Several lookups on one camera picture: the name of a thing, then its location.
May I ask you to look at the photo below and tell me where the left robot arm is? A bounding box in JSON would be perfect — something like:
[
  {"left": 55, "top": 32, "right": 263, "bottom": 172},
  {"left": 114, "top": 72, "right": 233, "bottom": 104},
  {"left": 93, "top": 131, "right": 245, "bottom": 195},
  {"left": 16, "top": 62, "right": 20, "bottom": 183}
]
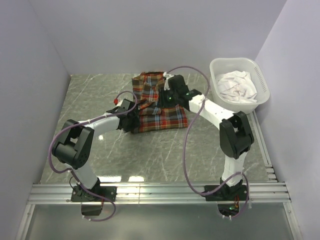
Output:
[{"left": 50, "top": 99, "right": 140, "bottom": 201}]

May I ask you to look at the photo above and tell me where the plaid long sleeve shirt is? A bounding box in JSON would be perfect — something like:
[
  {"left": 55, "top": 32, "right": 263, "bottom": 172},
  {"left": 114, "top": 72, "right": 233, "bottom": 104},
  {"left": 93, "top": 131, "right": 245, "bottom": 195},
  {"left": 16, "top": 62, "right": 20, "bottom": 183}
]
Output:
[{"left": 131, "top": 72, "right": 188, "bottom": 134}]

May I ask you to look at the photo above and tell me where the aluminium rail frame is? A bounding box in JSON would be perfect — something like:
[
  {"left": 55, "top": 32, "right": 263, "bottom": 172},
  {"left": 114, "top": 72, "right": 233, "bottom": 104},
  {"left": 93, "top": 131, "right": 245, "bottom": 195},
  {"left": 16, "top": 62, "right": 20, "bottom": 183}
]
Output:
[{"left": 17, "top": 112, "right": 303, "bottom": 240}]

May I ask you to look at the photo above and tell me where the white shirt in basket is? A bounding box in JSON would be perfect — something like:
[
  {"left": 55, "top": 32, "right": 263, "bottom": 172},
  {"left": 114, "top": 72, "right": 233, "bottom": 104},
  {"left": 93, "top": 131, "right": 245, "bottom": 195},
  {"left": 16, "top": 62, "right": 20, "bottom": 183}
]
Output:
[{"left": 215, "top": 70, "right": 258, "bottom": 104}]

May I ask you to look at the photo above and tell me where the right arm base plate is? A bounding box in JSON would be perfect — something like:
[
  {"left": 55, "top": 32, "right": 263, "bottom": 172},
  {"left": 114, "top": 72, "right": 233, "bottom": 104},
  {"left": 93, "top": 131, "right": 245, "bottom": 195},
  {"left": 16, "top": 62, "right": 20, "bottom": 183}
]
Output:
[{"left": 204, "top": 184, "right": 248, "bottom": 202}]

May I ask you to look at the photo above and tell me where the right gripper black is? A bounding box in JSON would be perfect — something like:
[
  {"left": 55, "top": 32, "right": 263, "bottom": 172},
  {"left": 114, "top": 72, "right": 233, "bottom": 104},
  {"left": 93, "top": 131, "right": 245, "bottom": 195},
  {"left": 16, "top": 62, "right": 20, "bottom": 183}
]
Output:
[{"left": 156, "top": 87, "right": 179, "bottom": 110}]

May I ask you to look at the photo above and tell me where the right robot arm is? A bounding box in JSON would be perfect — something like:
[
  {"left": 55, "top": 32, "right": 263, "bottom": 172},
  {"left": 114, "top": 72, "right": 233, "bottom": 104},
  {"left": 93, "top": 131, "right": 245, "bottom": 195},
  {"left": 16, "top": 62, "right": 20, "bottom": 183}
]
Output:
[{"left": 158, "top": 72, "right": 254, "bottom": 200}]

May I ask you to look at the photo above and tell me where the white plastic basket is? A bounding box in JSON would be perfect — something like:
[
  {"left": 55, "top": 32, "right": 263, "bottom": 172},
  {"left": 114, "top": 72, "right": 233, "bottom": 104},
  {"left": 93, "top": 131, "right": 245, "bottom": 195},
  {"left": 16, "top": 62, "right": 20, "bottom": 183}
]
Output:
[{"left": 209, "top": 57, "right": 270, "bottom": 114}]

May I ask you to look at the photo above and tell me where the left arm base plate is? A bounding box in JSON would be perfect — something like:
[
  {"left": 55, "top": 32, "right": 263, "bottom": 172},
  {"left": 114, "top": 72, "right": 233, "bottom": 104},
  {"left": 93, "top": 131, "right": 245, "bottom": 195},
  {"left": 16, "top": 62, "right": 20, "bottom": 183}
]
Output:
[{"left": 70, "top": 185, "right": 117, "bottom": 203}]

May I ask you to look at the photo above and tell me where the black box under rail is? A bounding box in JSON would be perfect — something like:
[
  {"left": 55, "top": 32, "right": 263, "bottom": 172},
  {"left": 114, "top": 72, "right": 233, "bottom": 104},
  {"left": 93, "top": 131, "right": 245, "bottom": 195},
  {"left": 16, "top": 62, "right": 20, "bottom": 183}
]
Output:
[{"left": 80, "top": 201, "right": 104, "bottom": 217}]

